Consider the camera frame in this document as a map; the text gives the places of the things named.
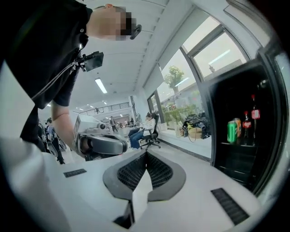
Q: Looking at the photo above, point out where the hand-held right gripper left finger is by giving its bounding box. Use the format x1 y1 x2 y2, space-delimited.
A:
43 150 147 232

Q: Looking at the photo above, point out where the black chest cable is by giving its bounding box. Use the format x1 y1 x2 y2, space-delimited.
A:
31 57 87 101

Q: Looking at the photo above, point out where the person's left hand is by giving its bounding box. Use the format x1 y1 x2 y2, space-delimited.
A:
81 137 92 152

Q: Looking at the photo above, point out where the white roller blind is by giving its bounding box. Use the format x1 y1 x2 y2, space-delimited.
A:
157 8 210 71

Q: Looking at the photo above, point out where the grey window bench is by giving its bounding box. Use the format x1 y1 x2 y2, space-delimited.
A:
156 128 213 162

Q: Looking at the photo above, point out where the green drink can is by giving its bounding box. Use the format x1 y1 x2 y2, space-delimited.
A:
227 120 238 145

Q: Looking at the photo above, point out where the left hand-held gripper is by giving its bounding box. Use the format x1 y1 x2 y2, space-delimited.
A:
73 114 129 161

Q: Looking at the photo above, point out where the yellow bag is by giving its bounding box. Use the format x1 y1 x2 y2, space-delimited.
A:
187 126 203 143

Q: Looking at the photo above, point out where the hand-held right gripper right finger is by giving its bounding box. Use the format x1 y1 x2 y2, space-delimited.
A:
135 150 262 232

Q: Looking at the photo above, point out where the large glass window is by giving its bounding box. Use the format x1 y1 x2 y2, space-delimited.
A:
146 15 271 128

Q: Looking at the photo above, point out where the person's black shirt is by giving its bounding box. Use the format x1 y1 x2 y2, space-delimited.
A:
4 0 94 147

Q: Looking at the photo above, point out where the black bag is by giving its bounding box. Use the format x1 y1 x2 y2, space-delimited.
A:
183 112 211 139

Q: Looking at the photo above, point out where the person's face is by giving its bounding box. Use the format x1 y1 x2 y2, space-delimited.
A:
87 3 137 42

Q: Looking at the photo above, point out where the black office chair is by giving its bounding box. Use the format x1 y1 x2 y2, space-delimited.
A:
139 112 162 150

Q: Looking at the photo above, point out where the green tree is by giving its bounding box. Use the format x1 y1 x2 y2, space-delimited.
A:
163 65 185 94

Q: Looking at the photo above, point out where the black metal railing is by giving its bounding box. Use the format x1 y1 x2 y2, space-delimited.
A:
77 102 130 114

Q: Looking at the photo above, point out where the cola bottle with red label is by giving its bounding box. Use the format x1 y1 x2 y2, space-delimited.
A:
250 94 261 146
242 111 253 146

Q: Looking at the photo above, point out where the person's left forearm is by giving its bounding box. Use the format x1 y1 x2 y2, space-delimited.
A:
51 99 80 153

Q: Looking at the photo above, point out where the white bag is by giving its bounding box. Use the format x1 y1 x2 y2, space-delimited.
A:
175 121 185 138

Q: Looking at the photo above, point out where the orange drink can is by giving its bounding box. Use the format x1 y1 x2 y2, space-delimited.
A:
233 117 242 145

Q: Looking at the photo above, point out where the black glass-door cabinet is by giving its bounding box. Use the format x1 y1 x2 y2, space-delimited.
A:
207 48 286 198

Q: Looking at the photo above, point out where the long ceiling light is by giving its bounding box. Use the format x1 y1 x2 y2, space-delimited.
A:
94 77 108 94

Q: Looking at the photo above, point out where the black head-worn camera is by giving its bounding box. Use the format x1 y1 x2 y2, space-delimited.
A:
129 24 143 41

